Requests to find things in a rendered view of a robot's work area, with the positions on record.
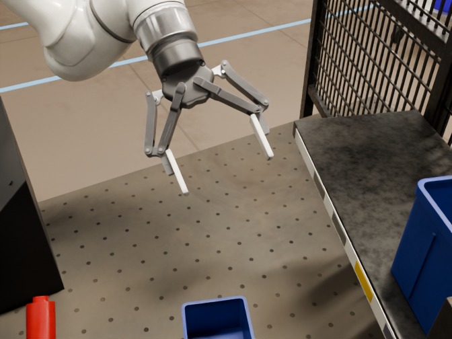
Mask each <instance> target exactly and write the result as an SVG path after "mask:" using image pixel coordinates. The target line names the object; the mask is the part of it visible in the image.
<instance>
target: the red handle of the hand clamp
mask: <svg viewBox="0 0 452 339"><path fill-rule="evenodd" d="M26 339H56V309H55V301H48V296H38V297H33V303H29V304H26Z"/></svg>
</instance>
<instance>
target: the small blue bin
mask: <svg viewBox="0 0 452 339"><path fill-rule="evenodd" d="M182 323H183V331H184V339H255V337H254V331H253V328H252V322H251V319H250V313H249V309H248V304H247V301H246V298H245V297H244V296H234V297H225V298H219V299H209V300H204V301H194V302H188V303H184V304H183V305H182Z"/></svg>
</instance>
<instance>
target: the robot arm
mask: <svg viewBox="0 0 452 339"><path fill-rule="evenodd" d="M1 1H2V2H3V3H4V4H5V5H6V6H7V7H8V8H10V10H12V12H14V13H15V14H16V15H18V16H19V17H20V18H22V19H23V20H24V21H25V22H27V23H28V24H30V25H31V26H32V27H33V28H34V29H35V31H37V33H38V35H39V37H40V43H41V45H43V46H44V58H45V61H46V64H47V65H48V68H49V69H50V70H51V71H52V72H53V73H54V74H55V75H56V76H58V77H60V78H61V79H64V80H66V81H72V82H76V81H85V80H87V79H90V78H92V77H95V76H96V75H99V74H100V73H101V72H103V71H105V70H106V69H107V68H108V67H110V66H111V65H113V64H114V63H115V62H116V61H117V60H118V59H120V58H121V57H122V56H123V55H124V54H125V53H126V52H127V51H128V49H129V48H130V47H131V46H132V44H133V43H134V42H135V41H136V40H138V41H139V44H140V45H141V48H142V49H144V51H145V54H146V55H147V58H148V61H149V62H151V63H153V65H154V67H155V70H156V71H157V74H158V76H159V79H160V81H161V84H162V89H161V90H158V91H154V92H152V91H149V90H148V91H146V92H145V99H146V101H147V120H146V128H145V143H144V153H145V155H146V156H147V157H149V158H151V157H159V158H160V160H161V162H162V164H163V167H164V169H165V172H166V174H167V175H168V176H172V175H174V174H175V175H176V177H177V179H178V182H179V185H180V187H181V189H182V192H183V194H184V196H188V195H189V192H188V189H187V187H186V185H185V183H184V180H183V178H182V175H181V173H180V171H179V169H178V166H177V164H176V161H175V159H174V156H173V154H172V152H171V150H170V149H169V146H170V143H171V140H172V137H173V133H174V130H175V127H176V124H177V121H178V118H179V116H180V114H181V111H182V108H184V109H191V108H193V107H195V106H196V105H198V104H203V103H206V101H207V100H208V99H209V98H211V99H213V100H215V101H219V102H222V103H224V104H226V105H228V106H230V107H232V108H234V109H236V110H239V111H240V112H243V113H244V114H247V115H248V116H250V124H251V126H252V128H253V130H254V133H255V135H256V137H257V140H258V142H259V144H260V146H261V148H262V150H263V152H264V155H265V157H266V159H267V161H270V160H271V159H272V158H273V155H274V154H273V152H272V150H271V148H270V145H269V144H268V141H267V140H266V137H265V136H266V135H268V134H269V127H268V125H267V123H266V121H265V119H264V117H263V115H262V113H263V112H264V111H265V110H267V109H268V106H269V103H270V100H269V99H268V98H267V97H266V96H264V95H263V94H262V93H260V92H259V91H258V90H257V89H256V88H255V87H253V86H252V85H250V84H249V83H248V82H247V81H246V80H245V79H243V78H242V77H240V76H239V75H238V74H237V73H236V72H235V71H233V69H232V68H231V66H230V64H229V63H228V61H226V60H223V61H221V64H220V65H219V66H217V67H215V68H213V69H210V68H209V67H208V66H207V65H206V63H205V61H204V58H203V56H202V53H201V51H200V49H199V47H198V45H197V42H198V34H197V32H196V29H195V27H194V25H193V23H192V20H191V19H190V16H189V13H188V10H187V9H186V6H185V5H184V0H1ZM216 76H218V77H220V78H221V79H226V80H227V81H228V82H229V83H230V84H231V85H232V86H234V88H236V89H237V90H238V91H240V92H241V93H242V94H243V95H244V96H246V97H247V98H248V99H250V100H251V101H252V102H253V103H255V104H256V105H257V106H256V105H254V104H252V103H250V102H248V101H246V100H244V99H241V98H239V97H237V96H235V95H233V94H232V93H229V92H227V91H225V90H223V89H221V88H220V87H219V86H217V85H215V84H213V82H214V78H215V77H216ZM162 98H165V99H167V100H169V101H171V102H172V104H171V106H170V111H169V114H168V117H167V120H166V123H165V126H164V129H163V132H162V134H161V138H160V140H159V144H158V146H157V147H155V135H156V126H157V106H159V105H160V103H161V99H162Z"/></svg>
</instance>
